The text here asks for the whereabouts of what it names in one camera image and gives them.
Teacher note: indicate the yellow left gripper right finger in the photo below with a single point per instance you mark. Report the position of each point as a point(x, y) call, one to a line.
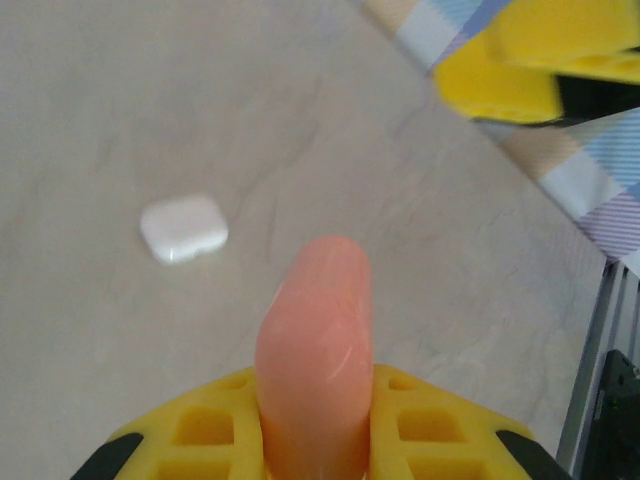
point(430, 430)

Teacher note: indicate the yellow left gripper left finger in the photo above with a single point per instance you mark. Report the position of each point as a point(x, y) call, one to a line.
point(200, 430)

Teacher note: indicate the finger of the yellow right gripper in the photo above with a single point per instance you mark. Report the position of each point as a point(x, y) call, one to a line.
point(500, 90)
point(565, 30)

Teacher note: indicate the pink earbud charging case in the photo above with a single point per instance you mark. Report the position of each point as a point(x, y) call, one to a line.
point(315, 350)

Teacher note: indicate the white earbud charging case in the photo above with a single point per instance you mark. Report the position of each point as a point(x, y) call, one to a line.
point(182, 227)

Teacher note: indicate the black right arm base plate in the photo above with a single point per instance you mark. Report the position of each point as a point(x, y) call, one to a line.
point(620, 415)

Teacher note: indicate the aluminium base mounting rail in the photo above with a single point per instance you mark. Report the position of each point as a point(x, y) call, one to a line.
point(605, 320)

